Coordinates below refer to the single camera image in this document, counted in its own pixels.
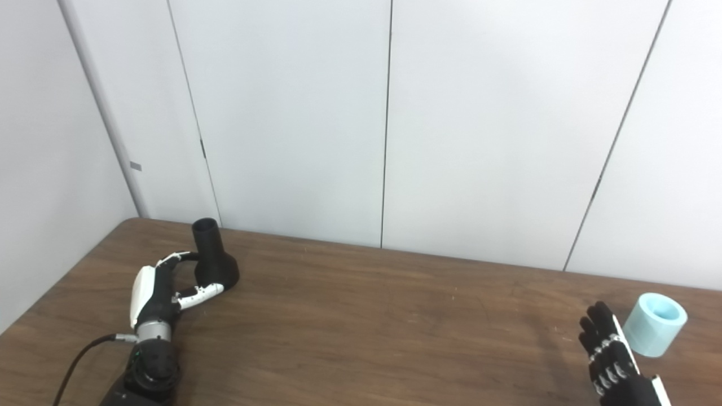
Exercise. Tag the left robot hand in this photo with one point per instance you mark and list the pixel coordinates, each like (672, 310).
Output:
(152, 299)

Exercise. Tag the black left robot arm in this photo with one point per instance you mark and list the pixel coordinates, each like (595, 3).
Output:
(149, 366)

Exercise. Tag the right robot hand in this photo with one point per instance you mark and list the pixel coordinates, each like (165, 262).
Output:
(617, 372)

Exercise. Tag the black funnel-shaped nozzle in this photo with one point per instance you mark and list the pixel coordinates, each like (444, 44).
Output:
(213, 259)

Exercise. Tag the light blue cylinder cup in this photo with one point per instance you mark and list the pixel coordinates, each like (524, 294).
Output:
(654, 327)

